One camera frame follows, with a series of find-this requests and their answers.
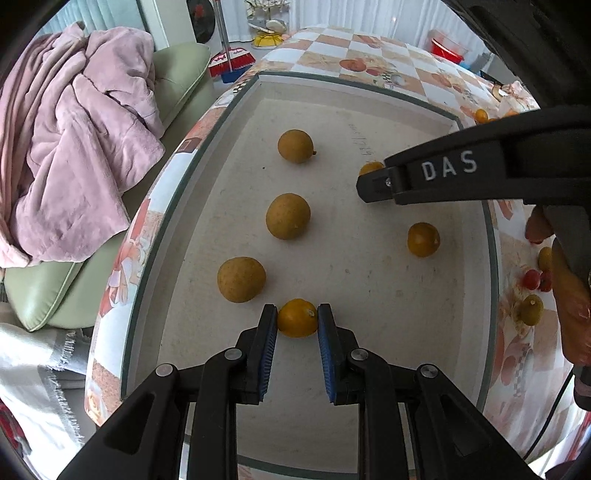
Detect red bucket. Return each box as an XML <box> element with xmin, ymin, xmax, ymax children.
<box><xmin>430</xmin><ymin>39</ymin><xmax>466</xmax><ymax>63</ymax></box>

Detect black cable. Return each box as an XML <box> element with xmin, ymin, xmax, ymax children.
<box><xmin>522</xmin><ymin>369</ymin><xmax>575</xmax><ymax>460</ymax></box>

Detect clear plastic basin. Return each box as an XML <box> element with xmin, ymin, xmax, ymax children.
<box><xmin>427</xmin><ymin>28</ymin><xmax>465</xmax><ymax>47</ymax></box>

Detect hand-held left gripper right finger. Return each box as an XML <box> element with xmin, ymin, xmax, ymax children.
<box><xmin>317</xmin><ymin>303</ymin><xmax>550</xmax><ymax>480</ymax></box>

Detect brown longan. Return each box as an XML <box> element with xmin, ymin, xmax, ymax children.
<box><xmin>277</xmin><ymin>129</ymin><xmax>317</xmax><ymax>164</ymax></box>
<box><xmin>266</xmin><ymin>193</ymin><xmax>311</xmax><ymax>241</ymax></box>
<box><xmin>217</xmin><ymin>257</ymin><xmax>267</xmax><ymax>304</ymax></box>

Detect white washing machine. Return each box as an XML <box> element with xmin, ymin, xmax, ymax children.
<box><xmin>185</xmin><ymin>0</ymin><xmax>222</xmax><ymax>47</ymax></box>

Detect small fruits at right edge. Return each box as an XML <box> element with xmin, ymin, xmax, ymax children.
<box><xmin>518</xmin><ymin>294</ymin><xmax>544</xmax><ymax>326</ymax></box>

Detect grey fringed blanket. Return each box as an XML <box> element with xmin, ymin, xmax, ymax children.
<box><xmin>0</xmin><ymin>320</ymin><xmax>100</xmax><ymax>467</ymax></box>

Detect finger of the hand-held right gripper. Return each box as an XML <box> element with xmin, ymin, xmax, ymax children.
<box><xmin>356</xmin><ymin>164</ymin><xmax>409</xmax><ymax>205</ymax></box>

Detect green sofa cushion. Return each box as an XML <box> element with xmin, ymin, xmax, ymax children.
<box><xmin>0</xmin><ymin>233</ymin><xmax>130</xmax><ymax>333</ymax></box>
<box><xmin>151</xmin><ymin>43</ymin><xmax>213</xmax><ymax>130</ymax></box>

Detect person's right hand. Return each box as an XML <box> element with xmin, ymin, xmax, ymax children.
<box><xmin>525</xmin><ymin>205</ymin><xmax>591</xmax><ymax>367</ymax></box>

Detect white tray with green rim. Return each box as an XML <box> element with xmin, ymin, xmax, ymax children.
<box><xmin>119</xmin><ymin>70</ymin><xmax>502</xmax><ymax>478</ymax></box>

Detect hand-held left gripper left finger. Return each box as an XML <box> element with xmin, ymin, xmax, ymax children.
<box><xmin>58</xmin><ymin>304</ymin><xmax>279</xmax><ymax>480</ymax></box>

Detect white wire rack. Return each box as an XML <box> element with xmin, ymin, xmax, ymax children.
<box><xmin>245</xmin><ymin>0</ymin><xmax>296</xmax><ymax>49</ymax></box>

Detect pink blanket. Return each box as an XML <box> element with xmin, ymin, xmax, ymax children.
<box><xmin>0</xmin><ymin>22</ymin><xmax>166</xmax><ymax>268</ymax></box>

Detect red and blue broom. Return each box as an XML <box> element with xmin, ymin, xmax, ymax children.
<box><xmin>209</xmin><ymin>0</ymin><xmax>254</xmax><ymax>85</ymax></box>

